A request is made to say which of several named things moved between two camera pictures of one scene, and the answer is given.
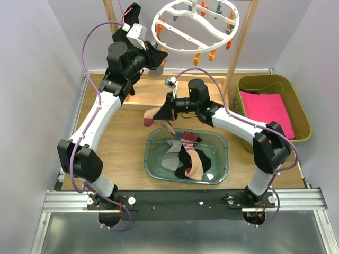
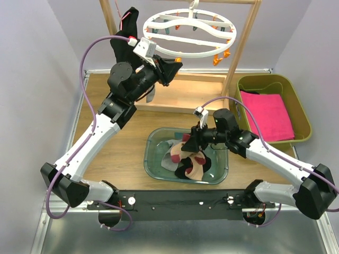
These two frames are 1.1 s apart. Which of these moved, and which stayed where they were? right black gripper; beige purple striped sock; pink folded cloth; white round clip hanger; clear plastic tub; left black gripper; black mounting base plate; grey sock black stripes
Moved: white round clip hanger; right black gripper; left black gripper; beige purple striped sock
Stayed: black mounting base plate; pink folded cloth; clear plastic tub; grey sock black stripes
